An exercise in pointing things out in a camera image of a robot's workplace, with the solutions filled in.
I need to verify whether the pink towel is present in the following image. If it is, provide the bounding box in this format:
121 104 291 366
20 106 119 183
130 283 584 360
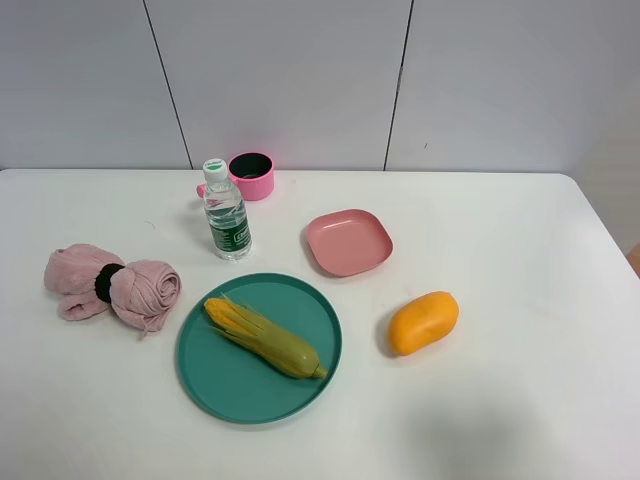
43 244 181 335

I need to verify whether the pink square plate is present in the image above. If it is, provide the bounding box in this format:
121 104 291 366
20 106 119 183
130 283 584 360
305 209 394 277

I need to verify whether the pink toy pot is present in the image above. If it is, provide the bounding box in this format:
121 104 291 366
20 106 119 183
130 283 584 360
203 152 274 201

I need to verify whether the clear plastic water bottle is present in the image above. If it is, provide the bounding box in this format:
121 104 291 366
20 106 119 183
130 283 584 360
202 159 252 261

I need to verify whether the toy corn cob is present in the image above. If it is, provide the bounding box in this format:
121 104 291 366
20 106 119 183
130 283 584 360
204 296 328 379

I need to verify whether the orange toy mango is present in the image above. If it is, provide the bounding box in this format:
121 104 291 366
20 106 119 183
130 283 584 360
387 291 459 356

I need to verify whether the teal round plate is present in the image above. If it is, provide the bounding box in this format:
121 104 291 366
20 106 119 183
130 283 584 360
176 273 342 424

